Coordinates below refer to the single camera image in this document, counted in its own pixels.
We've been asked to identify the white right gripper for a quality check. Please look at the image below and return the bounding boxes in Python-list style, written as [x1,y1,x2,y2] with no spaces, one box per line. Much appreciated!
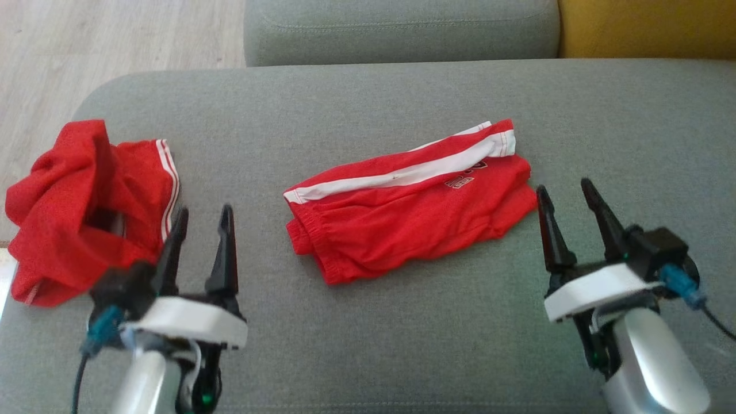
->
[536,177,665,323]

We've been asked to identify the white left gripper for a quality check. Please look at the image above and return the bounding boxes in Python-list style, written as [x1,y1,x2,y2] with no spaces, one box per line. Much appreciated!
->
[121,204,249,351]

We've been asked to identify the red basketball jersey white sleeves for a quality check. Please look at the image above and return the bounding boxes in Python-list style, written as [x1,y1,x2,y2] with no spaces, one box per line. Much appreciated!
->
[5,119,181,308]

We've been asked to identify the red shorts white side stripe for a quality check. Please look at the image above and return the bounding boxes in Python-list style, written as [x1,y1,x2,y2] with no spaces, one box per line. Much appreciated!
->
[283,118,538,286]

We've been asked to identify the white floor rug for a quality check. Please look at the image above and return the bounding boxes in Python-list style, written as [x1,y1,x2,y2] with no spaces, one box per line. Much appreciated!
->
[0,247,18,323]

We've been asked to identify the large grey sofa chaise cushion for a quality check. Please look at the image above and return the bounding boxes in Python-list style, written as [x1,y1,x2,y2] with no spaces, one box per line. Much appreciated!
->
[0,57,736,414]

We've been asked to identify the wide yellow sofa back cushion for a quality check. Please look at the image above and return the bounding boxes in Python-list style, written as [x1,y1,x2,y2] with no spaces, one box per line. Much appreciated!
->
[558,0,736,60]

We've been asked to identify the right teal plug black cable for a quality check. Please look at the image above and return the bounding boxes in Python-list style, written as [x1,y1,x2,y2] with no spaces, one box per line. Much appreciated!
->
[660,263,736,340]

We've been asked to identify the teal plug black cable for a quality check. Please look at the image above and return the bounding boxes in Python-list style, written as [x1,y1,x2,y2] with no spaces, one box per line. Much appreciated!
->
[72,305,124,414]
[660,263,736,340]

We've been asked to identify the left teal plug black cable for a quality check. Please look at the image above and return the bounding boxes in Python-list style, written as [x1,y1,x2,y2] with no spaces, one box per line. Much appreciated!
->
[72,305,124,414]

